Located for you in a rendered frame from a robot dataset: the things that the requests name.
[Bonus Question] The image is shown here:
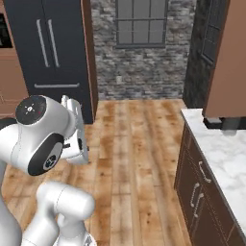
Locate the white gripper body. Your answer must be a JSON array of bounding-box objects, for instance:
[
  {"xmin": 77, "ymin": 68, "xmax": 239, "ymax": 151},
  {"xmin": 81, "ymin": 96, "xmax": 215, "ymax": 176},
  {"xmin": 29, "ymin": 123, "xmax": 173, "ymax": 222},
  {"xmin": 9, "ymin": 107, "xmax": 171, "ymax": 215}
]
[{"xmin": 61, "ymin": 94, "xmax": 91, "ymax": 166}]

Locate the dark brown base cabinet run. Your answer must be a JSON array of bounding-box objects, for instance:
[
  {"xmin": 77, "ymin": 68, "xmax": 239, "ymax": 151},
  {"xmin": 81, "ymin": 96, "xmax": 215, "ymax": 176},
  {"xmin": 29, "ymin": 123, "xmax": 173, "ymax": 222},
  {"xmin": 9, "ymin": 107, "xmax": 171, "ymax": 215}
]
[{"xmin": 173, "ymin": 120, "xmax": 246, "ymax": 246}]

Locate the brown tall cabinet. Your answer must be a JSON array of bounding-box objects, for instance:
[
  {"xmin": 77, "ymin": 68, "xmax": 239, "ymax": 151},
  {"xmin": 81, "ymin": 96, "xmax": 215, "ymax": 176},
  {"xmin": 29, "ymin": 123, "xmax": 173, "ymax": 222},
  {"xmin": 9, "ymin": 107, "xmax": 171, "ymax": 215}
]
[{"xmin": 202, "ymin": 0, "xmax": 246, "ymax": 131}]

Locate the brown wooden fridge side panel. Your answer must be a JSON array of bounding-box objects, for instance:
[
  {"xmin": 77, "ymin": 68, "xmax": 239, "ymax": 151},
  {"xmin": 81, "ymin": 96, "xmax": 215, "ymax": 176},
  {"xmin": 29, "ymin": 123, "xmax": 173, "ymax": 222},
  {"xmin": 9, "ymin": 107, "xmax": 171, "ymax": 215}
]
[{"xmin": 80, "ymin": 0, "xmax": 100, "ymax": 125}]

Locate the dark navy fridge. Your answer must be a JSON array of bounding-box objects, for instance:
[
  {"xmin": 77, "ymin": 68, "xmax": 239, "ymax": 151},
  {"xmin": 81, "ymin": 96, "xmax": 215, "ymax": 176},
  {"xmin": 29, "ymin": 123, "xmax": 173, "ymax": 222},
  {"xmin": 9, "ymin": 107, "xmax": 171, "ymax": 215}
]
[{"xmin": 2, "ymin": 0, "xmax": 95, "ymax": 125}]

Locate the black built-in oven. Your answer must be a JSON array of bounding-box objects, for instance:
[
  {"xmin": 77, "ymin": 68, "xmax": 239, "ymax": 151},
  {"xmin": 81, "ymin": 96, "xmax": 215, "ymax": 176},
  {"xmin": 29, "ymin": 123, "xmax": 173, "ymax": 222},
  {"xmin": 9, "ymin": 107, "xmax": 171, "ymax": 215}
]
[{"xmin": 0, "ymin": 12, "xmax": 14, "ymax": 50}]

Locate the grey framed window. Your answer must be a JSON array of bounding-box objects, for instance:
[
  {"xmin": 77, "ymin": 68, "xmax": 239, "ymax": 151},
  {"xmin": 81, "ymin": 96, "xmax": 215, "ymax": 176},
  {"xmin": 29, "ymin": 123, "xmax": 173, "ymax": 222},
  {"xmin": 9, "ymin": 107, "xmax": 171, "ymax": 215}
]
[{"xmin": 114, "ymin": 0, "xmax": 170, "ymax": 50}]

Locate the dark framed side window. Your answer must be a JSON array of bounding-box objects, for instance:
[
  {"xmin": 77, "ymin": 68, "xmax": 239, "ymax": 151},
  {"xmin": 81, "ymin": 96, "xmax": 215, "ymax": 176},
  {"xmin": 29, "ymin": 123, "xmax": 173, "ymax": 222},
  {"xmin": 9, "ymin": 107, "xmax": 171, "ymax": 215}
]
[{"xmin": 200, "ymin": 0, "xmax": 223, "ymax": 66}]

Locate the brown wall cabinet run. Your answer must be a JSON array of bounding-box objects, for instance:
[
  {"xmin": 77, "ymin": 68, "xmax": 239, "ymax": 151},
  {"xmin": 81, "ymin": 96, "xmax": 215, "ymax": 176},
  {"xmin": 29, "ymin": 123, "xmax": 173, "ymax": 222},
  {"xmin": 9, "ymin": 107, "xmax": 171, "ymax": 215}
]
[{"xmin": 0, "ymin": 0, "xmax": 31, "ymax": 119}]

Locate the silver drawer handle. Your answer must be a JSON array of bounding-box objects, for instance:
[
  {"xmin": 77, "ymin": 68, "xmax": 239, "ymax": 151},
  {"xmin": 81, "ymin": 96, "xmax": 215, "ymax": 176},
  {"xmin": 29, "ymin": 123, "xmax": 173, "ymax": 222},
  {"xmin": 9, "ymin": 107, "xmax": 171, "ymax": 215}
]
[{"xmin": 197, "ymin": 160, "xmax": 213, "ymax": 185}]

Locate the silver cabinet door handle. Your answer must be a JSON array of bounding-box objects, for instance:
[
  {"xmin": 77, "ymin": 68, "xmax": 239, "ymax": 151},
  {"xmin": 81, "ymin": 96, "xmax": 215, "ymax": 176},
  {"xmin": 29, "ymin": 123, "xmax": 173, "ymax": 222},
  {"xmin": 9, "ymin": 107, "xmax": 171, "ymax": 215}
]
[
  {"xmin": 193, "ymin": 192, "xmax": 206, "ymax": 219},
  {"xmin": 189, "ymin": 182, "xmax": 201, "ymax": 209}
]

